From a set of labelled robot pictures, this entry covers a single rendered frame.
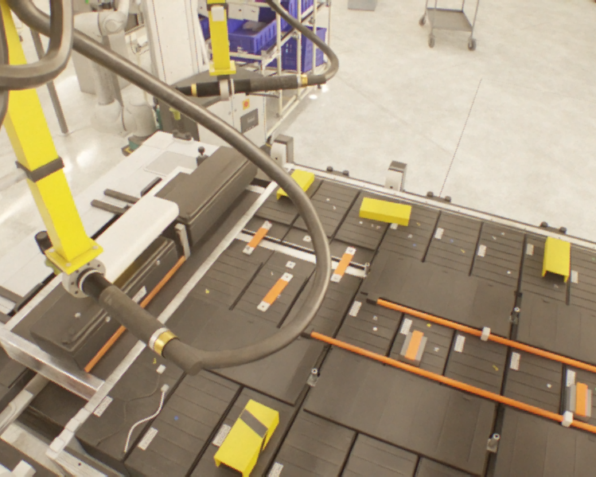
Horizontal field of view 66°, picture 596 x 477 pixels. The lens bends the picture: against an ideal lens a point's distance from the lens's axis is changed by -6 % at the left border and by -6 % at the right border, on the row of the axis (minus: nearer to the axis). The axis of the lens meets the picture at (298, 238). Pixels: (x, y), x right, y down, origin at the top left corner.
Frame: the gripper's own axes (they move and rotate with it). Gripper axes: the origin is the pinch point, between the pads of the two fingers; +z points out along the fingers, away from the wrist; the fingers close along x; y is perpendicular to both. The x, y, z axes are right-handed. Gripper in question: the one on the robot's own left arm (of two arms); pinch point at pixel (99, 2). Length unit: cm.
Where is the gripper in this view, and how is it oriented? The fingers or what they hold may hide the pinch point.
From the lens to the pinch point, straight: 377.9
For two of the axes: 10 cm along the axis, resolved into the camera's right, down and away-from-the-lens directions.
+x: -4.1, 6.0, -6.8
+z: -9.1, -2.7, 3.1
